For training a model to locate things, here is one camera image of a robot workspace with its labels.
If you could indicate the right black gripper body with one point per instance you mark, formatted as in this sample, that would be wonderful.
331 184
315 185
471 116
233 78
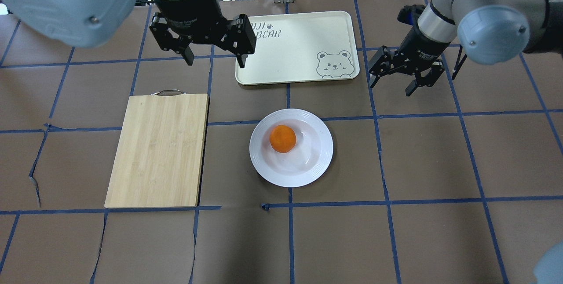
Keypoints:
418 46

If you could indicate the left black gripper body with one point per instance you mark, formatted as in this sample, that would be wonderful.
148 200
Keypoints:
192 13

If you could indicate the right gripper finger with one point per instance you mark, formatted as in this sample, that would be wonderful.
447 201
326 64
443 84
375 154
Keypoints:
373 80
412 87

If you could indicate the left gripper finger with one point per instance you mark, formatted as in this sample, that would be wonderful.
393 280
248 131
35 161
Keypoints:
242 58
187 54

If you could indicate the orange fruit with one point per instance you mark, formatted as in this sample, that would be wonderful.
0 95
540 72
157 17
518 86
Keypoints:
282 138

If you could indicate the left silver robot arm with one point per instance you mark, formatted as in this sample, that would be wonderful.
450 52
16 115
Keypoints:
77 23

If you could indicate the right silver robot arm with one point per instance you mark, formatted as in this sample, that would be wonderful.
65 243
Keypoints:
489 32

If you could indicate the cream bear tray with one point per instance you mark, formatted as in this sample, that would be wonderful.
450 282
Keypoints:
303 47

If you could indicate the white ceramic plate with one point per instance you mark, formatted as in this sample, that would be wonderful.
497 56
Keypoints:
302 165

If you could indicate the bamboo cutting board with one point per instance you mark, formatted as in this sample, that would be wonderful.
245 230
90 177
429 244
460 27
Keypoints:
159 158

